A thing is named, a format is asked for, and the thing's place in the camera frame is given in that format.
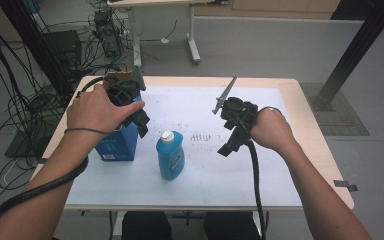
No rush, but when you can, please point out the person's left hand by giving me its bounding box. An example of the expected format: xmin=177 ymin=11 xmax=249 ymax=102
xmin=66 ymin=83 xmax=146 ymax=135

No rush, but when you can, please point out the light wooden table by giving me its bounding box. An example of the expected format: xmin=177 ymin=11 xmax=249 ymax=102
xmin=30 ymin=75 xmax=355 ymax=212

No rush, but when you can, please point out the white table mat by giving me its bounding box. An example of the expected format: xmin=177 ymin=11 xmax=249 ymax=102
xmin=65 ymin=85 xmax=303 ymax=208

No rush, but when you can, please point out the person's left leg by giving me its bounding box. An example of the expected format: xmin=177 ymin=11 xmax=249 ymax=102
xmin=121 ymin=211 xmax=173 ymax=240

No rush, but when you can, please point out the person's right leg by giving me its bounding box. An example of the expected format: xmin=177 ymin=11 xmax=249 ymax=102
xmin=203 ymin=211 xmax=262 ymax=240

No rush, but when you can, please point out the black equipment box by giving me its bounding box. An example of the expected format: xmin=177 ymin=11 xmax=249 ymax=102
xmin=42 ymin=29 xmax=83 ymax=72

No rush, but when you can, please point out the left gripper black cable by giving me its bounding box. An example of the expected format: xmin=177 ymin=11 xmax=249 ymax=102
xmin=0 ymin=75 xmax=114 ymax=223

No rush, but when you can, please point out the tangle of black floor cables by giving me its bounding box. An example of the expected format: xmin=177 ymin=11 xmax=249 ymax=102
xmin=0 ymin=0 xmax=181 ymax=216

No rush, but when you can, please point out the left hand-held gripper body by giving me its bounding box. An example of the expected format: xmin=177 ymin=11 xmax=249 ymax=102
xmin=103 ymin=65 xmax=148 ymax=116

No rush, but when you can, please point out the grey tape strip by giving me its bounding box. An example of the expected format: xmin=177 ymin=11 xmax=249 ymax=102
xmin=333 ymin=179 xmax=359 ymax=193

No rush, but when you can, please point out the person's leg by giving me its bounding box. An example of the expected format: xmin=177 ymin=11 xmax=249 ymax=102
xmin=121 ymin=211 xmax=173 ymax=240
xmin=203 ymin=211 xmax=262 ymax=240

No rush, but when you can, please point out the blue bottle with white cap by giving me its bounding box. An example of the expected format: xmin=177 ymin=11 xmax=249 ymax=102
xmin=155 ymin=130 xmax=186 ymax=182

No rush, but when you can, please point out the white-legged desk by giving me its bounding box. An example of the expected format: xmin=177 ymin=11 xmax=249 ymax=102
xmin=107 ymin=0 xmax=230 ymax=67

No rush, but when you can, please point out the dark floor mat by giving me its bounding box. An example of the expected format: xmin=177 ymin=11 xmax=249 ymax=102
xmin=4 ymin=129 xmax=49 ymax=160

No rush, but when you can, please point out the grey floor mat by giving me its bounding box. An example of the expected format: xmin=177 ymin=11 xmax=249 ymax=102
xmin=299 ymin=82 xmax=371 ymax=137

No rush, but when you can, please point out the person's right hand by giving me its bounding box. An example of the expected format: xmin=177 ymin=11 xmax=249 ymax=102
xmin=249 ymin=106 xmax=298 ymax=155

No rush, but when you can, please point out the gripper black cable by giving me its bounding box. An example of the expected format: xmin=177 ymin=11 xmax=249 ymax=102
xmin=244 ymin=139 xmax=268 ymax=240
xmin=0 ymin=75 xmax=114 ymax=223

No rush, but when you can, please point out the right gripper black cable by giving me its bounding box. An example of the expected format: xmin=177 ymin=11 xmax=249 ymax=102
xmin=244 ymin=139 xmax=268 ymax=240

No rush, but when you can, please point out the blue cardboard box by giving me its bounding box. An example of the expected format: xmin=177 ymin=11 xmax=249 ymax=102
xmin=94 ymin=70 xmax=144 ymax=162

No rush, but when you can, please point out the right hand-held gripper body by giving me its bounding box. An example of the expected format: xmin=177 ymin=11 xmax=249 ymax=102
xmin=212 ymin=73 xmax=260 ymax=143

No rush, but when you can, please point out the black wrist band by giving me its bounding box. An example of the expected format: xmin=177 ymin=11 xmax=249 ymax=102
xmin=63 ymin=127 xmax=112 ymax=136

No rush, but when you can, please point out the black metal frame post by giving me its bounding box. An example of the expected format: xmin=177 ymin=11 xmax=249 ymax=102
xmin=310 ymin=0 xmax=384 ymax=113
xmin=0 ymin=0 xmax=75 ymax=98

